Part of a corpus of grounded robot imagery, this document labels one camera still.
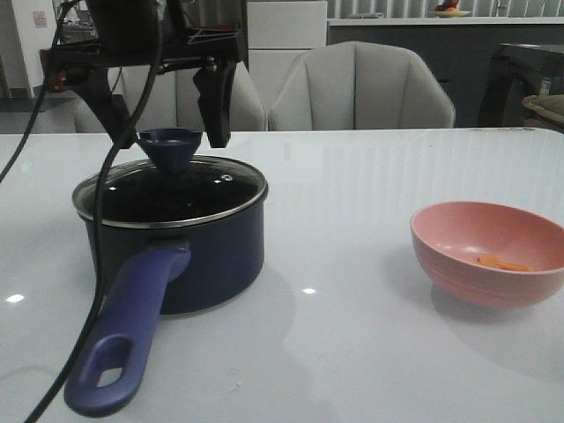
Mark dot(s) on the white cabinet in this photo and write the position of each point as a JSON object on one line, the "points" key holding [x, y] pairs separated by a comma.
{"points": [[278, 32]]}

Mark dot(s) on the pink bowl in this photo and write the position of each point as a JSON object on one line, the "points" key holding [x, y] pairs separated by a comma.
{"points": [[449, 237]]}

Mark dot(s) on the glass lid with blue knob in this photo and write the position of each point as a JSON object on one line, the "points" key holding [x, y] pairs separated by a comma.
{"points": [[176, 187]]}

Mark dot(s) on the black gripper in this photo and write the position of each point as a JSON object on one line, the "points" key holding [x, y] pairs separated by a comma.
{"points": [[127, 34]]}

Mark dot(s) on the left grey chair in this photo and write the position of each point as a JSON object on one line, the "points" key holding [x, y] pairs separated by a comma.
{"points": [[173, 100]]}

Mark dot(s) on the blue saucepan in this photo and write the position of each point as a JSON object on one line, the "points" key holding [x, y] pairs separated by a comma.
{"points": [[152, 272]]}

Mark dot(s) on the dark grey counter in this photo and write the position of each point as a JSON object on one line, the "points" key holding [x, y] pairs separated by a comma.
{"points": [[459, 50]]}

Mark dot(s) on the fruit plate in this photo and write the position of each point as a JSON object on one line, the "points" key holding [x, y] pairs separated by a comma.
{"points": [[448, 9]]}

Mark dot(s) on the right grey chair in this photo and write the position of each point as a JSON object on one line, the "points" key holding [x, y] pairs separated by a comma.
{"points": [[356, 85]]}

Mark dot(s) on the grey chair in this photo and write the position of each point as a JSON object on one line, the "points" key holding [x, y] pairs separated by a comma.
{"points": [[173, 100], [356, 85]]}

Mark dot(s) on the black appliance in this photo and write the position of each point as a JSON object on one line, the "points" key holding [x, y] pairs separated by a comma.
{"points": [[516, 72]]}

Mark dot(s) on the orange ham slices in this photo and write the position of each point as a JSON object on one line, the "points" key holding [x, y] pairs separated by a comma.
{"points": [[493, 261]]}

